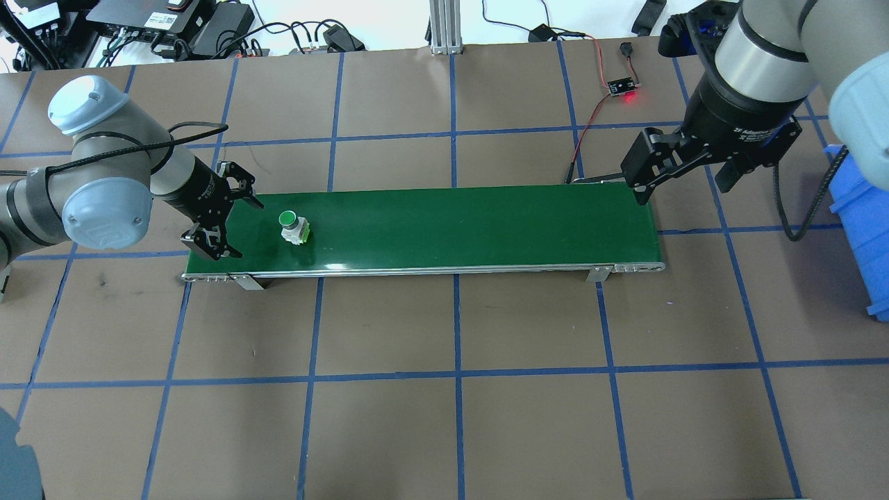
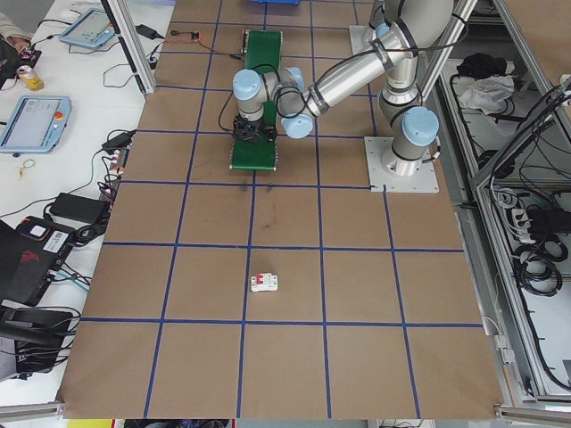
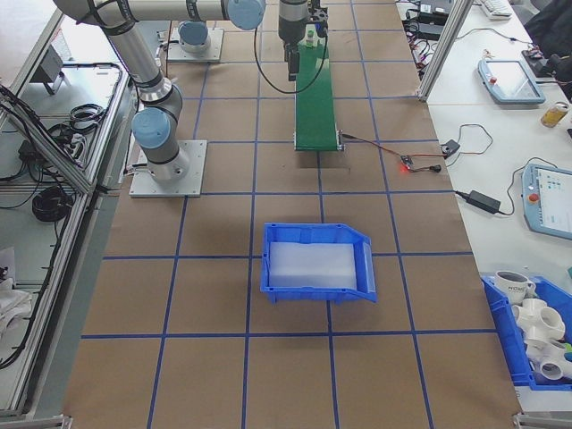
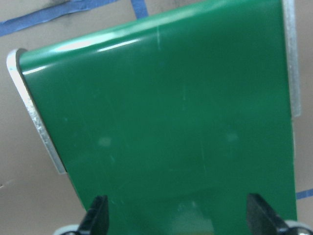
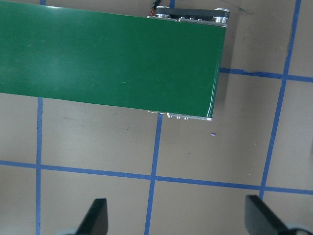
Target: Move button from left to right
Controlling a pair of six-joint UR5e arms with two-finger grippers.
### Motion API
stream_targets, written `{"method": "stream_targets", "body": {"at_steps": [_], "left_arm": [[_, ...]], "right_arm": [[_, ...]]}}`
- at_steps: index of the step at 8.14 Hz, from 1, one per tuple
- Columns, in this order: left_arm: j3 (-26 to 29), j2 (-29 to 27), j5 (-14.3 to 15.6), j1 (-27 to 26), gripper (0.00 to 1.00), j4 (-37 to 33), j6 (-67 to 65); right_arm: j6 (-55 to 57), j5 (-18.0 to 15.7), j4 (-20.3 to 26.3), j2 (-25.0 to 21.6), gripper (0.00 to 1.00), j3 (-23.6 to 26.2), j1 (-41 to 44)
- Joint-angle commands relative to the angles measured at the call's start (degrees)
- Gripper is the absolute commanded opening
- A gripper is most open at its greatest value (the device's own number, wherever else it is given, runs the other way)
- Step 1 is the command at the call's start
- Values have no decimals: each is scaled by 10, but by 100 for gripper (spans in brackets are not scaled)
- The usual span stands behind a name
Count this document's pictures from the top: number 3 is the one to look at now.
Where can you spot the green push button switch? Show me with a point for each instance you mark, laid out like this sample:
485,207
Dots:
309,41

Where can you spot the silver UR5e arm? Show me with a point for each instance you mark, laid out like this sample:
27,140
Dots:
193,33
134,58

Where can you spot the green belt conveyor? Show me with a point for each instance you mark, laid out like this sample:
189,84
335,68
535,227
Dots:
315,111

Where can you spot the large black power adapter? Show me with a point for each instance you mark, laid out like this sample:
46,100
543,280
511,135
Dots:
429,30

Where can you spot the black box with label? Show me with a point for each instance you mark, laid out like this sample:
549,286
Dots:
435,6

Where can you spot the small motor controller board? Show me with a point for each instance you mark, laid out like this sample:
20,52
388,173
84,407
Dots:
406,161

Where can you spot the blue open-front storage bin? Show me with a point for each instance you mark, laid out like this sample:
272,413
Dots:
277,232

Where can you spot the black barrel plug lead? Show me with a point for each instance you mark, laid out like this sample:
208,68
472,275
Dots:
433,168

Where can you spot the small black knob box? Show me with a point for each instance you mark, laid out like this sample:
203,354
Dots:
450,147

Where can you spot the white keyboard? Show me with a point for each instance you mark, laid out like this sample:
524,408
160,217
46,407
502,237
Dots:
496,8

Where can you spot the blue grey teach pendant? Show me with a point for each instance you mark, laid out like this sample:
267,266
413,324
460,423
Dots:
552,201
509,80

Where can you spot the white foam block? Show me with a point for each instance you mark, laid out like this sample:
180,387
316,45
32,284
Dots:
313,263

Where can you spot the small red black circuit board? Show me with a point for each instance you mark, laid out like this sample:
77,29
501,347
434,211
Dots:
532,55

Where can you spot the black jacket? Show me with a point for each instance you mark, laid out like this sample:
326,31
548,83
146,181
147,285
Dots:
554,27

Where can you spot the slim black power adapter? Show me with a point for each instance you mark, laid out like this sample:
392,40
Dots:
482,201

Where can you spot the grey metal box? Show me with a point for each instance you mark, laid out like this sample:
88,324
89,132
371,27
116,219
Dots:
51,67

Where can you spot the yellow drink can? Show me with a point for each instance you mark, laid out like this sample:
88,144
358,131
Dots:
554,116

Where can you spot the white printed mug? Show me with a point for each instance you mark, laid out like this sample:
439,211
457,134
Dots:
509,288

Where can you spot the blue parts bin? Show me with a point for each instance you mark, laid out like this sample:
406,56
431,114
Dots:
505,339

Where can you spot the white pipe fitting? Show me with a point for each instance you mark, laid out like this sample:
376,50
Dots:
536,313
547,366

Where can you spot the white cloth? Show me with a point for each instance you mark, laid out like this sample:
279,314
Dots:
11,304

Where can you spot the green plastic piece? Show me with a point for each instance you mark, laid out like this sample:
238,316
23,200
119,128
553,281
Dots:
568,353

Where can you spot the aluminium corner bar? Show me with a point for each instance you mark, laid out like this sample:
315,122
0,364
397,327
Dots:
31,421
543,421

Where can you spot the white square base plate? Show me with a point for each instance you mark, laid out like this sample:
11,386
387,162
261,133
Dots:
192,179
216,49

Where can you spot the aluminium profile post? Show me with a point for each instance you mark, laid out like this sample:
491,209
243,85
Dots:
438,58

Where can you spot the metal bar frame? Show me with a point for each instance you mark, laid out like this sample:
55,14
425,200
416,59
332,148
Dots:
89,232

